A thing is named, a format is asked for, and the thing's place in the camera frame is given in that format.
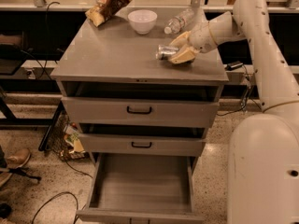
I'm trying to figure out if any grey top drawer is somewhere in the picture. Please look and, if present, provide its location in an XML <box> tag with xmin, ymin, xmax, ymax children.
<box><xmin>62</xmin><ymin>97</ymin><xmax>219</xmax><ymax>128</ymax></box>

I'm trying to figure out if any grey middle drawer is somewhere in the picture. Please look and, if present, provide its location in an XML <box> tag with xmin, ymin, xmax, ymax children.
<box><xmin>79</xmin><ymin>133</ymin><xmax>206</xmax><ymax>157</ymax></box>

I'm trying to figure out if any brown shoe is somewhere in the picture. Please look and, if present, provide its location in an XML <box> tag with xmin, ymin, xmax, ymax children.
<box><xmin>7</xmin><ymin>148</ymin><xmax>31</xmax><ymax>168</ymax></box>

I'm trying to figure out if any grey drawer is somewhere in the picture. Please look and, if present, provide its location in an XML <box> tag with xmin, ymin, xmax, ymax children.
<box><xmin>77</xmin><ymin>154</ymin><xmax>203</xmax><ymax>224</ymax></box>
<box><xmin>62</xmin><ymin>97</ymin><xmax>219</xmax><ymax>128</ymax></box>
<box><xmin>79</xmin><ymin>133</ymin><xmax>206</xmax><ymax>157</ymax></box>

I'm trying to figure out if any silver redbull can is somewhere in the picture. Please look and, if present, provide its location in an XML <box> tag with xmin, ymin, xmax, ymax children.
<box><xmin>156</xmin><ymin>45</ymin><xmax>179</xmax><ymax>60</ymax></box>

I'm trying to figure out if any brown chip bag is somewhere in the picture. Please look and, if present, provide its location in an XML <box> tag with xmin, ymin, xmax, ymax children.
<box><xmin>85</xmin><ymin>0</ymin><xmax>132</xmax><ymax>27</ymax></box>

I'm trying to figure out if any wire basket with items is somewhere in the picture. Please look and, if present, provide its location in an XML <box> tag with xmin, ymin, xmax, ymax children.
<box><xmin>48</xmin><ymin>112</ymin><xmax>89</xmax><ymax>161</ymax></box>

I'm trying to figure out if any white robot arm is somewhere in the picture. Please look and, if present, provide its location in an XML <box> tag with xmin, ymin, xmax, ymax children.
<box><xmin>169</xmin><ymin>0</ymin><xmax>299</xmax><ymax>224</ymax></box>

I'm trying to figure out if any grey bottom drawer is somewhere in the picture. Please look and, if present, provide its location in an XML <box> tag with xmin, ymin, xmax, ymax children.
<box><xmin>77</xmin><ymin>154</ymin><xmax>203</xmax><ymax>224</ymax></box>

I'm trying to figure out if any black power adapter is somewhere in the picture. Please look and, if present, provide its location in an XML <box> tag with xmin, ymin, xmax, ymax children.
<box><xmin>225</xmin><ymin>61</ymin><xmax>243</xmax><ymax>71</ymax></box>

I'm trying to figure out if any clear plastic water bottle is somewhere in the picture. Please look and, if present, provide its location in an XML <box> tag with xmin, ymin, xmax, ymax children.
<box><xmin>164</xmin><ymin>8</ymin><xmax>194</xmax><ymax>35</ymax></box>

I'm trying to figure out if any black top drawer handle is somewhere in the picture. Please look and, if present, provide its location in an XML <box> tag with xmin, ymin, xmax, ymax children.
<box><xmin>126</xmin><ymin>106</ymin><xmax>152</xmax><ymax>115</ymax></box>

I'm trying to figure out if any black middle drawer handle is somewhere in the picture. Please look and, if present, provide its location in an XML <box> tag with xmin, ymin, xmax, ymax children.
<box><xmin>131</xmin><ymin>142</ymin><xmax>152</xmax><ymax>148</ymax></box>

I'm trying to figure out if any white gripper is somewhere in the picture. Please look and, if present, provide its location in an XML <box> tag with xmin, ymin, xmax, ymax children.
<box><xmin>168</xmin><ymin>22</ymin><xmax>218</xmax><ymax>64</ymax></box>

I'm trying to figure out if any grey drawer cabinet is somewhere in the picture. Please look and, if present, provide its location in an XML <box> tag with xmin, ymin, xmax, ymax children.
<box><xmin>50</xmin><ymin>7</ymin><xmax>230</xmax><ymax>224</ymax></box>

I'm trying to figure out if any black drawer handle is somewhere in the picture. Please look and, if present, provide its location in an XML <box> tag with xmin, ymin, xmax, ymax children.
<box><xmin>126</xmin><ymin>106</ymin><xmax>152</xmax><ymax>115</ymax></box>
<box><xmin>131</xmin><ymin>142</ymin><xmax>152</xmax><ymax>148</ymax></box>

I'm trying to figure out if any black floor cable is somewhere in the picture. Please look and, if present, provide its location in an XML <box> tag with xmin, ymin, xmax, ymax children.
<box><xmin>31</xmin><ymin>191</ymin><xmax>79</xmax><ymax>224</ymax></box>

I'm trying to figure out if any white bowl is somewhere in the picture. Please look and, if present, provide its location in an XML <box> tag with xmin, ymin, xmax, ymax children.
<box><xmin>128</xmin><ymin>9</ymin><xmax>158</xmax><ymax>35</ymax></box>

